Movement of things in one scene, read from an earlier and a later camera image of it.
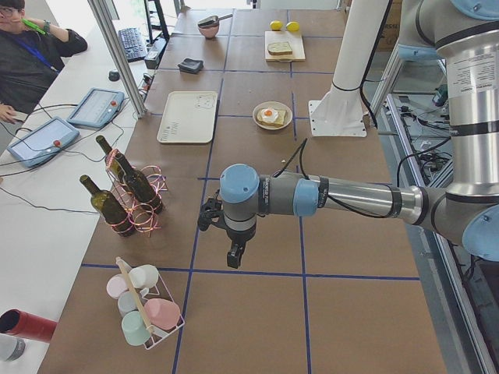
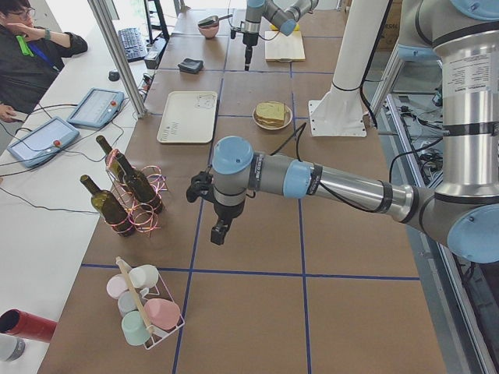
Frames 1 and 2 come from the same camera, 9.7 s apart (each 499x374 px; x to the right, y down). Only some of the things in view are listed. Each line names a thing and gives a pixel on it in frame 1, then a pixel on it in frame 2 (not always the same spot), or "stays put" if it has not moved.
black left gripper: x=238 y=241 to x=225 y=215
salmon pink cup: x=163 y=313 stays put
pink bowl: x=210 y=31 stays put
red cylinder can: x=17 y=323 stays put
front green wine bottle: x=109 y=208 stays put
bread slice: x=279 y=48 to x=270 y=113
